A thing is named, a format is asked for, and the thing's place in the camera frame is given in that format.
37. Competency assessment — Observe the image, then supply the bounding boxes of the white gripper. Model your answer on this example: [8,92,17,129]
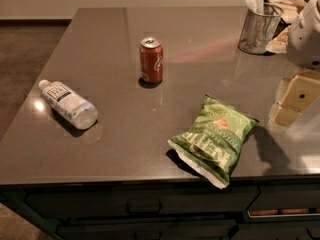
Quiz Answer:
[269,12,320,126]

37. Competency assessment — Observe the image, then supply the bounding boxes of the clear plastic water bottle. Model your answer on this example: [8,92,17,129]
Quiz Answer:
[39,80,98,130]

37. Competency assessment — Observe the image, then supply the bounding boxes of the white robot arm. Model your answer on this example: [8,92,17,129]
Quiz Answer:
[267,0,320,126]

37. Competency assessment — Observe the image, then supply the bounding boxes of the green kettle chip bag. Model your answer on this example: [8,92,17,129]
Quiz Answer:
[168,95,258,189]

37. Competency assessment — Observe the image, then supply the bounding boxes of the dark cabinet drawers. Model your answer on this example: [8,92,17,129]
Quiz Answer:
[1,182,320,240]

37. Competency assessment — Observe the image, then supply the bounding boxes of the snack bars in drawer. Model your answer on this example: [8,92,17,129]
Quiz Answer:
[247,208,320,217]

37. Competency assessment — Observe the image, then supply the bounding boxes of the white napkins in cup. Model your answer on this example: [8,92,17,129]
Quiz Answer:
[245,0,264,14]

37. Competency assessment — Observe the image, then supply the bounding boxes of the red soda can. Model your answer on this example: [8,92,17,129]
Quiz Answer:
[140,37,163,84]

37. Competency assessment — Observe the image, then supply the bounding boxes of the wire mesh cup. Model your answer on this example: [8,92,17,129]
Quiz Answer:
[238,3,283,55]

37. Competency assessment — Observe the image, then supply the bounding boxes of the black wire snack rack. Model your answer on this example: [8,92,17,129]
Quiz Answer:
[265,0,309,54]

